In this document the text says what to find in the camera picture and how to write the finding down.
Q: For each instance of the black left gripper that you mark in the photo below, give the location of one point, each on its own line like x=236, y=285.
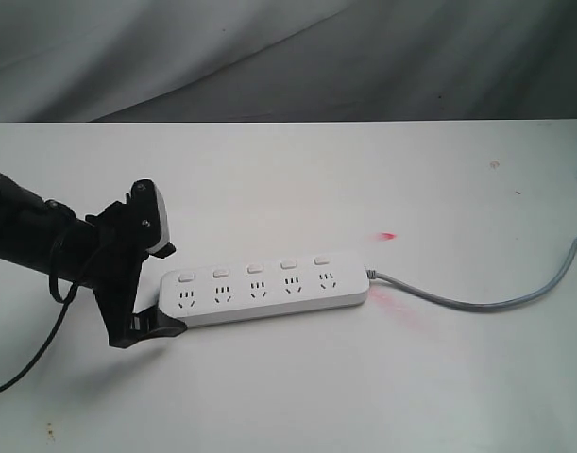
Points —
x=118, y=239

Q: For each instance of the white five-outlet power strip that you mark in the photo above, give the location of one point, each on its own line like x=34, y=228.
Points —
x=249, y=290

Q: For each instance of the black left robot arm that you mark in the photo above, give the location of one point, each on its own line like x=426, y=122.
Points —
x=45, y=236

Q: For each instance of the white backdrop cloth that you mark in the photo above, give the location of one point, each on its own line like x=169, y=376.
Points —
x=287, y=61

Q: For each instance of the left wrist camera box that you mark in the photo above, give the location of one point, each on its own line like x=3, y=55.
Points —
x=148, y=214

